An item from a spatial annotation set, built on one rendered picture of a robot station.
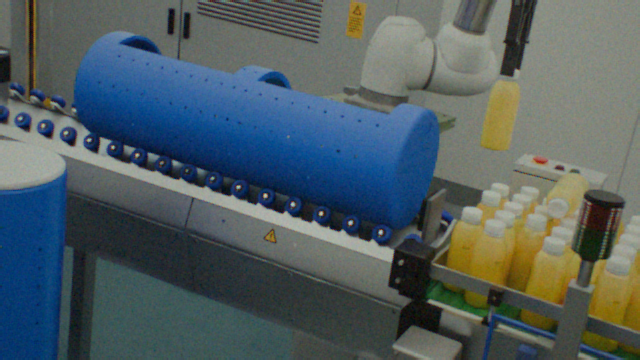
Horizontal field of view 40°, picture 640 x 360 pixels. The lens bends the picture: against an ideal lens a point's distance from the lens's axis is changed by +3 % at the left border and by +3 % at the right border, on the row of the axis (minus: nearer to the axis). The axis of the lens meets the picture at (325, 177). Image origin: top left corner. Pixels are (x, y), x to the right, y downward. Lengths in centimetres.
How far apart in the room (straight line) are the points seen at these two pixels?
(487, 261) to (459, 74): 94
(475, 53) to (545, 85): 214
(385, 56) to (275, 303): 82
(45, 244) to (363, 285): 68
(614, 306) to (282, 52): 240
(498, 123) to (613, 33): 268
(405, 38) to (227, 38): 160
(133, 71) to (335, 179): 59
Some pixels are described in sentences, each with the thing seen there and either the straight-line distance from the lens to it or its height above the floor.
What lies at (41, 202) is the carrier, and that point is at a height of 99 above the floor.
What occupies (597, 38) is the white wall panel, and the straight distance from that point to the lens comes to 458.
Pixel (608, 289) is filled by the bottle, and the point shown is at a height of 103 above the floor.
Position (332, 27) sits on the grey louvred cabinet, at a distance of 366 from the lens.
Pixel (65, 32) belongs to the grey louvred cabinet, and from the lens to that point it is 461.
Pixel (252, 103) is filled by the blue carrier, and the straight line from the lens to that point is 196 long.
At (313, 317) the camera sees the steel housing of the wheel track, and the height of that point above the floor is 70.
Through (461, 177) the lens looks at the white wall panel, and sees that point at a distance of 491.
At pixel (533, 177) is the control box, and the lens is 211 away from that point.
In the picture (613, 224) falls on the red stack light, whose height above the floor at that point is 122.
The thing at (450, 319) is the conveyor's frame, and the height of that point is 89.
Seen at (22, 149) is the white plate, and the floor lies 104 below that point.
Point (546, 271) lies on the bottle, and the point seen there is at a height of 102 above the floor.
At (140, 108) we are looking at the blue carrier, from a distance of 211.
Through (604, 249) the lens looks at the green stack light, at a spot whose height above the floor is 118.
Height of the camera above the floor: 168
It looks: 19 degrees down
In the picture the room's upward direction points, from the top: 8 degrees clockwise
